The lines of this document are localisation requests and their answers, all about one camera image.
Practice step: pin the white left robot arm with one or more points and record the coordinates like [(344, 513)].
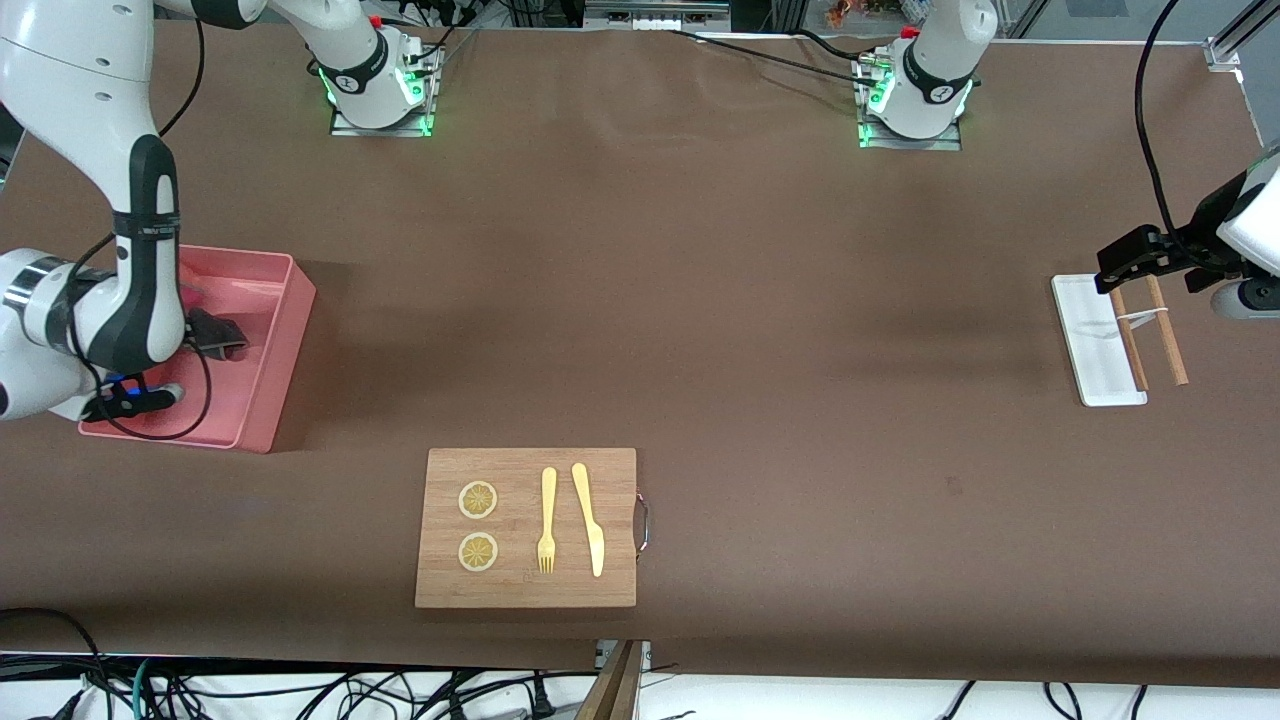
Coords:
[(935, 70)]

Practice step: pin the wooden cutting board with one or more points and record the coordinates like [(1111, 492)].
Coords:
[(520, 590)]

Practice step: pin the grey metal equipment box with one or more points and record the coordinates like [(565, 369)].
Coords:
[(655, 12)]

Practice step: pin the orange colourful object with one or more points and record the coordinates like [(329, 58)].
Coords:
[(845, 14)]

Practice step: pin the yellow plastic fork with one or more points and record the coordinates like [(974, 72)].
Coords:
[(548, 500)]

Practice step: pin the aluminium frame corner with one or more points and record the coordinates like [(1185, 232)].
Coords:
[(1225, 50)]

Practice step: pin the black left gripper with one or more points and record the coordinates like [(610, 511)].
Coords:
[(1188, 247)]

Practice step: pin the wooden plank under table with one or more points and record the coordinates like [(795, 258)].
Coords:
[(612, 690)]

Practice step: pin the pink plastic bin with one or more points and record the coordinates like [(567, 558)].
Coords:
[(270, 340)]

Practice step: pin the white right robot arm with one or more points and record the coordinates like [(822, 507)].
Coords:
[(70, 60)]

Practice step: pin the yellow plastic knife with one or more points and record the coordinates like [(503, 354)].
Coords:
[(590, 520)]

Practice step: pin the thin white chopstick tie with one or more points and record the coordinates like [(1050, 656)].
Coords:
[(1140, 317)]

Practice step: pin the yellow lemon slice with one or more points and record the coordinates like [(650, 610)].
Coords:
[(478, 500), (478, 552)]

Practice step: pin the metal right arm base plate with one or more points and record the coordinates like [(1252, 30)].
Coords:
[(382, 128)]

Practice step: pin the brown wooden chopstick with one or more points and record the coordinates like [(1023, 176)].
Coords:
[(1170, 335), (1130, 340)]

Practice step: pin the white rectangular tray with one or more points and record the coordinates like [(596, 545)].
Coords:
[(1090, 350)]

